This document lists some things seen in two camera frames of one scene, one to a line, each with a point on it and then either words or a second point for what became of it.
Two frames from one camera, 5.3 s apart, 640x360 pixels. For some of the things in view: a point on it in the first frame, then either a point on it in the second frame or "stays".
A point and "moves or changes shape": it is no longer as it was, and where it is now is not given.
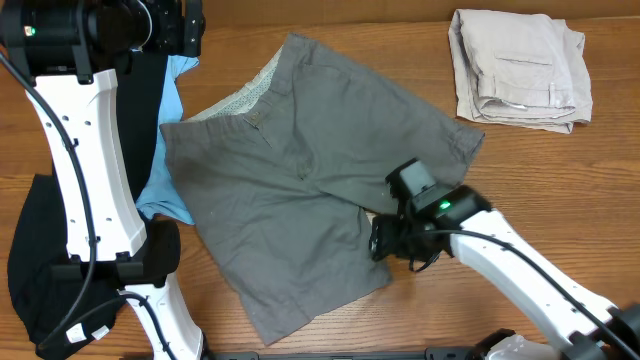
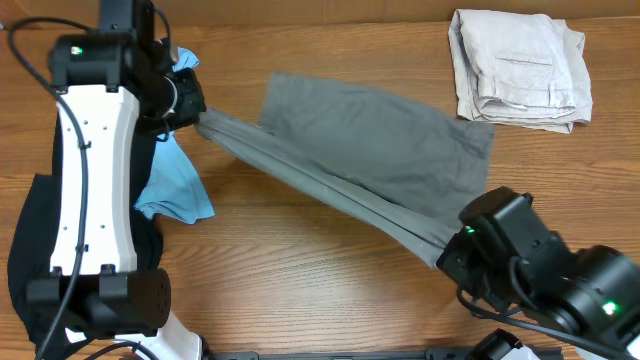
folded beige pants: (520, 69) stays
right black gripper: (384, 242) to (464, 270)
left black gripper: (169, 17) to (190, 105)
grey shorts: (282, 180) moves or changes shape
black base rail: (430, 354) stays
